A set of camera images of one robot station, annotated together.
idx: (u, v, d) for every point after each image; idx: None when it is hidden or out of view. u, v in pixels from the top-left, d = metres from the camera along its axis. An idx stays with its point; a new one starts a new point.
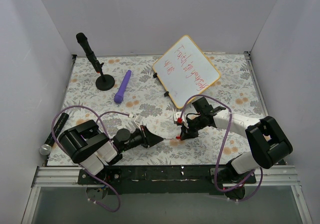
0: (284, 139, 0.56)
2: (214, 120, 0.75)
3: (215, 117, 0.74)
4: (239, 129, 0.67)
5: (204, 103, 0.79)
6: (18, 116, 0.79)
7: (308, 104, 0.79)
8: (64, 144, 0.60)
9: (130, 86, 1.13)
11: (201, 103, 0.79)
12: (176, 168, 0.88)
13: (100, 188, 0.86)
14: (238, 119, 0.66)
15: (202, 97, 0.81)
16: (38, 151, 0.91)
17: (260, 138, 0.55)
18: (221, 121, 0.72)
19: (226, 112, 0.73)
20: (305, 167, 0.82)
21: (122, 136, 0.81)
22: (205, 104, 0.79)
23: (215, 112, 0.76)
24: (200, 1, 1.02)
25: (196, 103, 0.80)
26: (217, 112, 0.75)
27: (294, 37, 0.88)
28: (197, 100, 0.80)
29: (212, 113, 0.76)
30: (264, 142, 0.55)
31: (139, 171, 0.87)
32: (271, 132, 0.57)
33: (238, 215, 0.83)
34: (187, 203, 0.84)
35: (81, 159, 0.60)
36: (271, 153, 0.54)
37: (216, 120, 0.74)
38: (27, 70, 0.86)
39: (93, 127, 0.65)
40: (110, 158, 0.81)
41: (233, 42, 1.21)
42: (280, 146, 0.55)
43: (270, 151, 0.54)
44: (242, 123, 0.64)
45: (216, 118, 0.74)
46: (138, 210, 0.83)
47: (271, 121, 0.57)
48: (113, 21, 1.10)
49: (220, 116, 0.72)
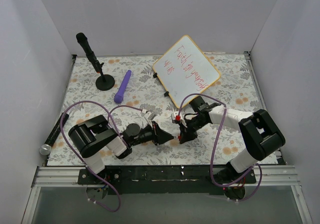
0: (277, 131, 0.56)
2: (211, 116, 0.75)
3: (210, 112, 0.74)
4: (233, 124, 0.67)
5: (200, 101, 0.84)
6: (18, 116, 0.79)
7: (309, 103, 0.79)
8: (74, 139, 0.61)
9: (130, 86, 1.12)
11: (197, 102, 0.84)
12: (176, 168, 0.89)
13: (100, 188, 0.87)
14: (232, 113, 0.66)
15: (199, 97, 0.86)
16: (38, 151, 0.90)
17: (253, 130, 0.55)
18: (216, 117, 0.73)
19: (221, 107, 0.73)
20: (305, 167, 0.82)
21: (131, 131, 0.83)
22: (201, 102, 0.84)
23: (210, 108, 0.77)
24: (200, 1, 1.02)
25: (193, 103, 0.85)
26: (212, 108, 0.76)
27: (294, 36, 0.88)
28: (194, 99, 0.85)
29: (208, 109, 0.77)
30: (257, 134, 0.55)
31: (139, 172, 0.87)
32: (264, 125, 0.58)
33: (239, 215, 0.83)
34: (187, 203, 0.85)
35: (90, 154, 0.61)
36: (263, 145, 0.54)
37: (212, 116, 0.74)
38: (28, 70, 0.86)
39: (102, 121, 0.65)
40: (121, 152, 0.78)
41: (233, 42, 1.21)
42: (274, 138, 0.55)
43: (264, 141, 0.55)
44: (235, 117, 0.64)
45: (211, 114, 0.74)
46: (138, 210, 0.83)
47: (264, 114, 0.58)
48: (113, 22, 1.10)
49: (215, 111, 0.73)
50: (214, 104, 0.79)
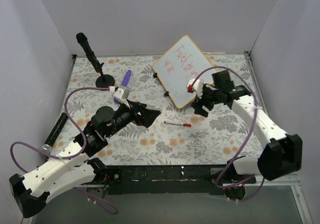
0: (298, 161, 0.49)
2: (233, 103, 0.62)
3: (236, 101, 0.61)
4: (258, 134, 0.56)
5: (225, 77, 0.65)
6: (18, 116, 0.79)
7: (309, 104, 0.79)
8: None
9: (130, 86, 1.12)
11: (221, 79, 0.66)
12: (176, 168, 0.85)
13: (100, 188, 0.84)
14: (262, 122, 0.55)
15: (224, 69, 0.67)
16: (38, 151, 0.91)
17: (276, 157, 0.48)
18: (240, 110, 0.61)
19: (250, 100, 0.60)
20: (305, 167, 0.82)
21: (102, 116, 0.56)
22: (226, 79, 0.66)
23: (237, 92, 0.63)
24: (200, 1, 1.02)
25: (215, 76, 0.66)
26: (240, 95, 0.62)
27: (294, 36, 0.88)
28: (218, 73, 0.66)
29: (234, 92, 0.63)
30: (277, 161, 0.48)
31: (139, 171, 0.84)
32: (290, 150, 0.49)
33: (239, 215, 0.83)
34: (187, 203, 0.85)
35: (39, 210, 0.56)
36: (277, 173, 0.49)
37: (237, 105, 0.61)
38: (28, 70, 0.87)
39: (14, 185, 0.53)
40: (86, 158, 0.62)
41: (234, 42, 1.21)
42: (291, 166, 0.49)
43: (280, 167, 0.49)
44: (265, 130, 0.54)
45: (236, 103, 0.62)
46: (138, 210, 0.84)
47: (296, 141, 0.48)
48: (114, 22, 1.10)
49: (242, 104, 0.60)
50: (241, 88, 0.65)
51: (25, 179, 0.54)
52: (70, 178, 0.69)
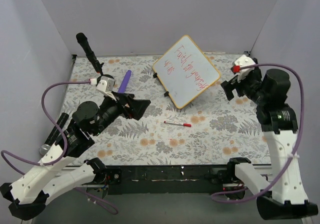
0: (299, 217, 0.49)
2: (267, 131, 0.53)
3: (273, 134, 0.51)
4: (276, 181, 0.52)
5: (278, 95, 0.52)
6: (18, 116, 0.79)
7: (309, 104, 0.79)
8: None
9: (130, 86, 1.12)
11: (273, 92, 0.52)
12: (176, 168, 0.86)
13: (100, 188, 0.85)
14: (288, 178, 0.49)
15: (287, 82, 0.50)
16: (38, 151, 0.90)
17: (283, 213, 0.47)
18: (272, 143, 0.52)
19: (291, 142, 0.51)
20: (305, 167, 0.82)
21: (83, 113, 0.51)
22: (278, 95, 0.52)
23: (281, 121, 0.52)
24: (200, 1, 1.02)
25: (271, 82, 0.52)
26: (281, 130, 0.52)
27: (294, 36, 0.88)
28: (276, 83, 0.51)
29: (277, 118, 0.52)
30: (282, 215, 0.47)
31: (139, 172, 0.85)
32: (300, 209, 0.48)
33: (239, 214, 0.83)
34: (186, 203, 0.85)
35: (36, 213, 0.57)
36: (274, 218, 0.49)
37: (271, 136, 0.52)
38: (28, 70, 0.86)
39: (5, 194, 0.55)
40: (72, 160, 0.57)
41: (234, 42, 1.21)
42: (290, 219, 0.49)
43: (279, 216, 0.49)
44: (285, 185, 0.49)
45: (271, 135, 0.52)
46: (138, 210, 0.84)
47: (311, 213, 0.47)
48: (114, 22, 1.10)
49: (277, 142, 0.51)
50: (290, 110, 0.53)
51: (12, 189, 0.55)
52: (68, 179, 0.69)
